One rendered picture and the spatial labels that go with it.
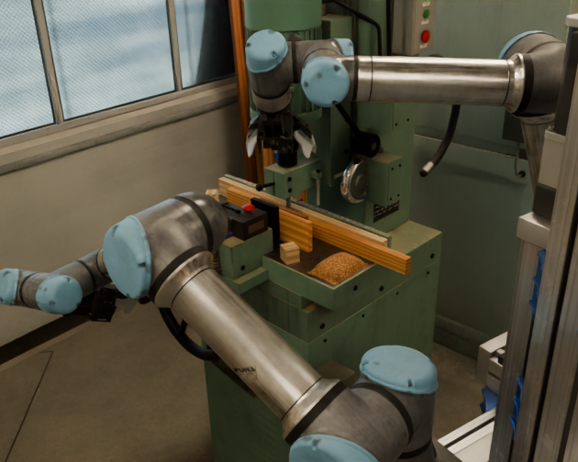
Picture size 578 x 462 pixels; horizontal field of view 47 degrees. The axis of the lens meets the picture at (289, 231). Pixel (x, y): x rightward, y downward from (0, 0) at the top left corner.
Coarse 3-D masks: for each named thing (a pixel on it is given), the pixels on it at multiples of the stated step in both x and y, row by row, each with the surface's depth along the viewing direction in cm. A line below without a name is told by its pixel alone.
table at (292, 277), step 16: (272, 240) 168; (320, 240) 167; (272, 256) 160; (304, 256) 160; (320, 256) 160; (256, 272) 160; (272, 272) 160; (288, 272) 156; (304, 272) 153; (368, 272) 154; (384, 272) 160; (240, 288) 156; (288, 288) 158; (304, 288) 154; (320, 288) 149; (336, 288) 147; (352, 288) 152; (368, 288) 156; (320, 304) 151; (336, 304) 149
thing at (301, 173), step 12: (300, 156) 174; (264, 168) 167; (276, 168) 166; (288, 168) 166; (300, 168) 167; (312, 168) 170; (276, 180) 165; (288, 180) 164; (300, 180) 168; (312, 180) 171; (276, 192) 167; (288, 192) 166
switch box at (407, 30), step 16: (400, 0) 160; (416, 0) 157; (432, 0) 162; (400, 16) 161; (416, 16) 159; (432, 16) 164; (400, 32) 163; (416, 32) 161; (432, 32) 166; (400, 48) 164; (416, 48) 163; (432, 48) 169
